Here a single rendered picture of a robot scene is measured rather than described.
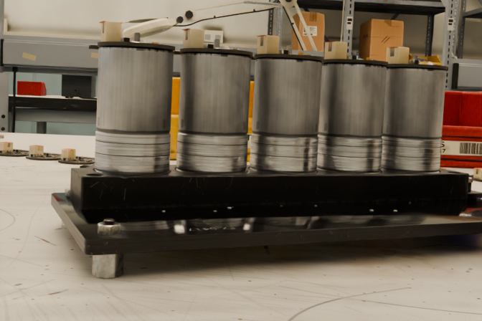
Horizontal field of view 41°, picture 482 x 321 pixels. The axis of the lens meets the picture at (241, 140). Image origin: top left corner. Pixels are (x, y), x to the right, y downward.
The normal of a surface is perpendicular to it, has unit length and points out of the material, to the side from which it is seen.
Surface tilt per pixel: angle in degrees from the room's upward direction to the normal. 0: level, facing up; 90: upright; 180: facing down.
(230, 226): 0
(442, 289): 0
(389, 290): 0
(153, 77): 90
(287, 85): 90
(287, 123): 90
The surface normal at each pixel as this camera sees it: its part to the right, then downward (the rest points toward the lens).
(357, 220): 0.04, -1.00
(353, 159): -0.07, 0.07
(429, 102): 0.27, 0.08
